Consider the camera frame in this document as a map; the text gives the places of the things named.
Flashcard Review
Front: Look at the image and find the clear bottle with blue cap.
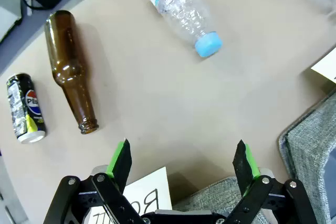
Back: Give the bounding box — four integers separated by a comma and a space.
136, 0, 224, 58

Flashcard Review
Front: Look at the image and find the white cabinet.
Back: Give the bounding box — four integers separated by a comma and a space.
0, 0, 24, 44

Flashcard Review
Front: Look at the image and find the white tent card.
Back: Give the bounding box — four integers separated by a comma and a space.
310, 47, 336, 84
85, 166, 173, 224

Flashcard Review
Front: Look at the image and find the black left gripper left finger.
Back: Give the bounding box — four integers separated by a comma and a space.
43, 137, 148, 224

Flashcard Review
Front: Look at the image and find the brown glass bottle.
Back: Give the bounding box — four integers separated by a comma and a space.
44, 10, 100, 135

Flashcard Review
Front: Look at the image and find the grey fabric plastic basket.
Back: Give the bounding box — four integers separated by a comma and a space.
278, 91, 336, 224

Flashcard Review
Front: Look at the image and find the black Pepsi can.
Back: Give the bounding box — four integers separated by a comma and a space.
6, 73, 47, 145

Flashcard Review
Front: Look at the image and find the grey fabric bottle basket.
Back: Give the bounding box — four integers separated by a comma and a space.
172, 175, 266, 224

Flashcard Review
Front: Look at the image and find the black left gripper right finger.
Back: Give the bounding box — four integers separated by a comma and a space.
223, 139, 320, 224

